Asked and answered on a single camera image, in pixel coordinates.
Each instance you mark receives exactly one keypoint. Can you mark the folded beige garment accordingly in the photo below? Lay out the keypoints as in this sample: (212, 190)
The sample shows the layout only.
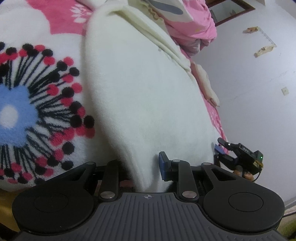
(207, 81)

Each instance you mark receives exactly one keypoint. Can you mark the pink and teal printed quilt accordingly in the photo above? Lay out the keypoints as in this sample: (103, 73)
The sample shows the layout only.
(189, 20)

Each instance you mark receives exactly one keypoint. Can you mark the brown wooden door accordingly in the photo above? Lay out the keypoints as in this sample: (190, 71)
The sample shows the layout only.
(231, 11)

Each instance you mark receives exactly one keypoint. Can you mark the beige wall hook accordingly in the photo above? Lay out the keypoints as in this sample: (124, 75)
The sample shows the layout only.
(264, 49)
(251, 29)

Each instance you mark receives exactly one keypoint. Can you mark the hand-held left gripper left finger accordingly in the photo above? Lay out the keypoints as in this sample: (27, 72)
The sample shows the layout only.
(111, 176)

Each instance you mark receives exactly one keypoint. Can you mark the cream fleece sweater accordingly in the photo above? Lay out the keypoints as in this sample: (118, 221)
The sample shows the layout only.
(143, 92)

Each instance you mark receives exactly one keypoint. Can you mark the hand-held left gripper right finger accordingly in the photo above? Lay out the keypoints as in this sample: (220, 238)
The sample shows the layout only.
(163, 167)

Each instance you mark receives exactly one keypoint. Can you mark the white wall switch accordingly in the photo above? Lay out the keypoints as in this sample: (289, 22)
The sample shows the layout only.
(285, 90)

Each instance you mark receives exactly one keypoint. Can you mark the pink floral fleece blanket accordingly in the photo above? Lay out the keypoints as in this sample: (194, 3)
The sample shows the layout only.
(34, 92)

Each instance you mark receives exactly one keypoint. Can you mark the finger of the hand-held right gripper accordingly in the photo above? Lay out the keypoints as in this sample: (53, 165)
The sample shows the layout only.
(230, 146)
(219, 150)

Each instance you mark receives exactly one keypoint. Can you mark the person's right hand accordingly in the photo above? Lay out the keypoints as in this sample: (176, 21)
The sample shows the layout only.
(245, 174)

